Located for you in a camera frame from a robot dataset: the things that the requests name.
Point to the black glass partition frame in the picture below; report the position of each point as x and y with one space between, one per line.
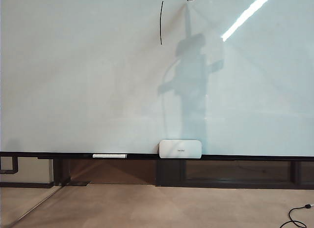
169 172

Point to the black whiteboard pen tray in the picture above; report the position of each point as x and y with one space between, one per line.
147 157

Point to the white rectangular whiteboard eraser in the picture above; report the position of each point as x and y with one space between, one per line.
180 150

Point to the large glass whiteboard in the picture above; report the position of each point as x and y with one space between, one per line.
73 65

